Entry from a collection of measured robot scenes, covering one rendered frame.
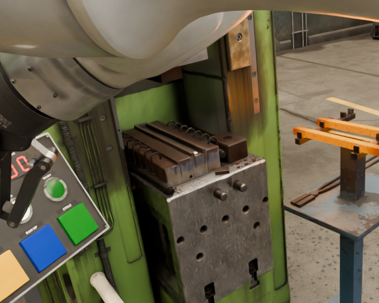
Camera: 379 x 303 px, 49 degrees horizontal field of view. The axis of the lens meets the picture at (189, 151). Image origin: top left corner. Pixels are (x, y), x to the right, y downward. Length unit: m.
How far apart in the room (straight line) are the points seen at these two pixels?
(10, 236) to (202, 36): 0.74
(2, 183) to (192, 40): 0.24
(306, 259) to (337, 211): 0.97
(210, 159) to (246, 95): 0.33
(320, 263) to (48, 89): 2.20
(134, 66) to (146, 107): 1.44
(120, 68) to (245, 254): 1.27
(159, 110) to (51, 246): 0.93
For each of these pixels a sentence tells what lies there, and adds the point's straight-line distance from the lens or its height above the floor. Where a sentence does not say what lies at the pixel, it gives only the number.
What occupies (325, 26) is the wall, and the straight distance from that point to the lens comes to 8.95.
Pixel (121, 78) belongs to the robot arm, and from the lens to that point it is 0.30.
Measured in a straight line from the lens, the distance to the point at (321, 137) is 1.40.
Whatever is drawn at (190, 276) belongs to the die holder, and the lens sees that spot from 1.39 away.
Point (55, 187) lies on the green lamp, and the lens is 1.01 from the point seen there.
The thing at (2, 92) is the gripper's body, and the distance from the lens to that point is 0.34.
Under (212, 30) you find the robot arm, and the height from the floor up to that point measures 1.46.
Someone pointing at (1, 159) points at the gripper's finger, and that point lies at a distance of 0.41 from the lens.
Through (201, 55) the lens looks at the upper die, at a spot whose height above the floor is 1.28.
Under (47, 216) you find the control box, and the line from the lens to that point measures 0.99.
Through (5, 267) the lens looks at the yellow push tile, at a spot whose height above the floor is 1.02.
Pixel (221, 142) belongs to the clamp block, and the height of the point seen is 0.98.
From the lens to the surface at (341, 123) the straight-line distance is 1.50.
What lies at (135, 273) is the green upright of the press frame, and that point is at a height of 0.57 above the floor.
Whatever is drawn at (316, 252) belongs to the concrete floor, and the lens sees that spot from 2.50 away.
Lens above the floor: 1.49
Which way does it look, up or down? 22 degrees down
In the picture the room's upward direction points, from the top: 8 degrees counter-clockwise
